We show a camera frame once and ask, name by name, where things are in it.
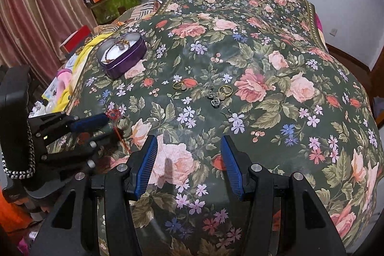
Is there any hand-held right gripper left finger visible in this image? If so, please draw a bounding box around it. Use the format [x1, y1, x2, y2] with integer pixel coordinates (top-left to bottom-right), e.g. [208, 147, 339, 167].
[30, 135, 159, 256]

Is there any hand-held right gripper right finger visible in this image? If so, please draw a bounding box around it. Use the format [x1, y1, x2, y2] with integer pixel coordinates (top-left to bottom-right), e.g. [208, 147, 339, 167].
[220, 135, 348, 256]

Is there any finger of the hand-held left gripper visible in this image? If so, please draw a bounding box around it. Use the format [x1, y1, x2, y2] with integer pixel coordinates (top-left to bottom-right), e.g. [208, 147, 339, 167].
[40, 131, 121, 182]
[28, 112, 110, 145]

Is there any red ornament hairpin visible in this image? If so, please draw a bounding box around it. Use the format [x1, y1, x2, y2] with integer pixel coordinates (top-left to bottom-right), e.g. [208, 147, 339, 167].
[105, 107, 132, 153]

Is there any purple heart-shaped tin box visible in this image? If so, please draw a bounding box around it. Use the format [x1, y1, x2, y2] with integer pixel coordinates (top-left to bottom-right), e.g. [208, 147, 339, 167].
[96, 32, 147, 79]

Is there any pink plastic item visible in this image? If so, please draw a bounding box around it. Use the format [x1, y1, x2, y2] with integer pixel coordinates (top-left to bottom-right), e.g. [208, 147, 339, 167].
[56, 68, 74, 95]

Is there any thin gold bangle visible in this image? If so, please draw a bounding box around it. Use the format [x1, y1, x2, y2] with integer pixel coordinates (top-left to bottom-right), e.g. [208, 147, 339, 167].
[100, 44, 121, 64]

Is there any yellow cloth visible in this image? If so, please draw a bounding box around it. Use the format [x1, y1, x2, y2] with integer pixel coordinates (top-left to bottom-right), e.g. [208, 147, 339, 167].
[42, 33, 116, 113]

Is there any orange cloth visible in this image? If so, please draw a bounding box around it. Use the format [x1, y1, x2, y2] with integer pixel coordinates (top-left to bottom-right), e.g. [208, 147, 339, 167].
[0, 181, 34, 233]

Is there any red box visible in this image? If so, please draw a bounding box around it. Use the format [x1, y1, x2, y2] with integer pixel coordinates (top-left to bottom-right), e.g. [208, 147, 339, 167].
[59, 25, 92, 54]

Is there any pink striped curtain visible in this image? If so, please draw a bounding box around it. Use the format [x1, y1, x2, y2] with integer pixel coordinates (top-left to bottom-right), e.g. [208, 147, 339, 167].
[0, 0, 100, 86]

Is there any striped brown cloth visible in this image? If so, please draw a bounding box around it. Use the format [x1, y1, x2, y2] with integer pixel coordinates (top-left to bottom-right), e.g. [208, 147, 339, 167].
[119, 0, 163, 23]

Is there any dark floral cloth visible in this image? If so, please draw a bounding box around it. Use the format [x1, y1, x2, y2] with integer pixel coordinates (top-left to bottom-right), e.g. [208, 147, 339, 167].
[45, 0, 382, 256]

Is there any magenta cloth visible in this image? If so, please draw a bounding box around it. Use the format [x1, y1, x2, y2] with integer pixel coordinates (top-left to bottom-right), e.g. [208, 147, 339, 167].
[314, 12, 326, 44]

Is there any charm bracelet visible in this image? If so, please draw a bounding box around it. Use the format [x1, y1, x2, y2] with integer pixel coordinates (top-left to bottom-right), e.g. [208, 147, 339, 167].
[115, 37, 133, 51]

